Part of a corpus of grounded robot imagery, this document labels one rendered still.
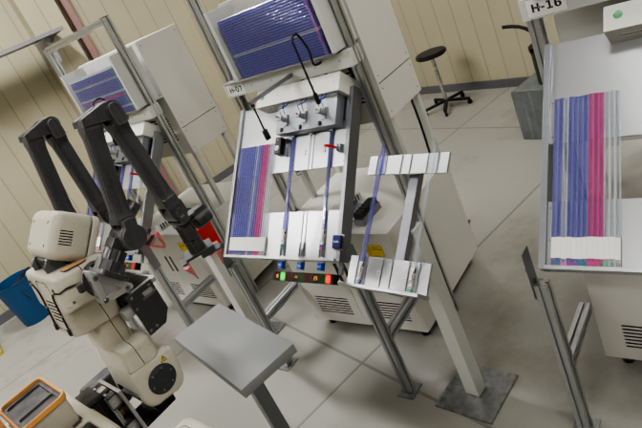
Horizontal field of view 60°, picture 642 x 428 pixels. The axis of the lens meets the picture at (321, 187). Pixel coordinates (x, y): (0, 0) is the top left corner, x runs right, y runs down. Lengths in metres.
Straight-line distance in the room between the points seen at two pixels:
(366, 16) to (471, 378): 1.53
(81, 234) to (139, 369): 0.49
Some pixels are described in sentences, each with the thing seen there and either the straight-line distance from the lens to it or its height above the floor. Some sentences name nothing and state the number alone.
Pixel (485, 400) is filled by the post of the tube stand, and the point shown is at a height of 0.01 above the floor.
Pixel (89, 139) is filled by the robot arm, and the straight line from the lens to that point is 1.72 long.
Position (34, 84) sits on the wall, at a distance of 5.74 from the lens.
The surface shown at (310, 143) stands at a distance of 2.35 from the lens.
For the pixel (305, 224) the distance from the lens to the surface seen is 2.28.
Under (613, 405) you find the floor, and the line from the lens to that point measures 2.32.
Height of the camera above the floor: 1.75
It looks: 21 degrees down
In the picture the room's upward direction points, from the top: 25 degrees counter-clockwise
